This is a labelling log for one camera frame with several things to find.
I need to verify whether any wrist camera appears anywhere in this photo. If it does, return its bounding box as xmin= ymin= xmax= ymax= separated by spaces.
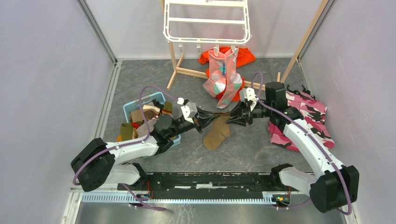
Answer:
xmin=177 ymin=98 xmax=198 ymax=123
xmin=239 ymin=87 xmax=259 ymax=111

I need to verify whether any orange shirt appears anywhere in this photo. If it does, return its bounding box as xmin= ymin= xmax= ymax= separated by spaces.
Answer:
xmin=198 ymin=47 xmax=256 ymax=102

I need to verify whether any pile of socks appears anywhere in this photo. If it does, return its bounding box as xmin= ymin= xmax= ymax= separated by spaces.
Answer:
xmin=116 ymin=101 xmax=173 ymax=142

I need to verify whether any light blue basket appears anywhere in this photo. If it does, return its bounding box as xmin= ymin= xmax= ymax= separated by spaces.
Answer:
xmin=123 ymin=91 xmax=181 ymax=147

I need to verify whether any pink camouflage backpack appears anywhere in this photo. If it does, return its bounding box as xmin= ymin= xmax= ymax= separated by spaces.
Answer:
xmin=268 ymin=88 xmax=335 ymax=152

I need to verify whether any white clip hanger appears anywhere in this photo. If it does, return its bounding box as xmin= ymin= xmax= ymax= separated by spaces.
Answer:
xmin=163 ymin=0 xmax=252 ymax=53

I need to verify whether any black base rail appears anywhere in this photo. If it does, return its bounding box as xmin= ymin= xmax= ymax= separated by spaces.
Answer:
xmin=129 ymin=172 xmax=297 ymax=200

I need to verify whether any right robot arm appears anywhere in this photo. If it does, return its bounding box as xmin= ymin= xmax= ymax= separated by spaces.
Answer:
xmin=227 ymin=82 xmax=360 ymax=215

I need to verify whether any wooden drying rack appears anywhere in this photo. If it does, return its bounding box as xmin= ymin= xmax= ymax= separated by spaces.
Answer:
xmin=160 ymin=0 xmax=334 ymax=90

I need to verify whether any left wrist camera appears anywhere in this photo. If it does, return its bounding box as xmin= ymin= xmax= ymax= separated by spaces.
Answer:
xmin=177 ymin=98 xmax=198 ymax=123

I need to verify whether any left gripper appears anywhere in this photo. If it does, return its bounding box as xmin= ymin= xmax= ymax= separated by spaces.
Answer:
xmin=167 ymin=105 xmax=220 ymax=138

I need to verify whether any brown tan sock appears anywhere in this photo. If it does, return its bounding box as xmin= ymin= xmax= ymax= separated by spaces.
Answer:
xmin=203 ymin=112 xmax=231 ymax=151

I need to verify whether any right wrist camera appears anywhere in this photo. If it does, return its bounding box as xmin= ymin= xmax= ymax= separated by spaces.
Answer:
xmin=239 ymin=87 xmax=259 ymax=111

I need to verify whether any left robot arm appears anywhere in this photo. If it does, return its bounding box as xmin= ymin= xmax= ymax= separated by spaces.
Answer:
xmin=71 ymin=108 xmax=220 ymax=192

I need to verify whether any pink sock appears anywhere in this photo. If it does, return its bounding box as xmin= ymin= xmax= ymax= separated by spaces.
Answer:
xmin=216 ymin=47 xmax=243 ymax=109
xmin=203 ymin=50 xmax=226 ymax=98

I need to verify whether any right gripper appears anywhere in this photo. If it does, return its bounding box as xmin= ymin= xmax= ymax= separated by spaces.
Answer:
xmin=225 ymin=99 xmax=273 ymax=127

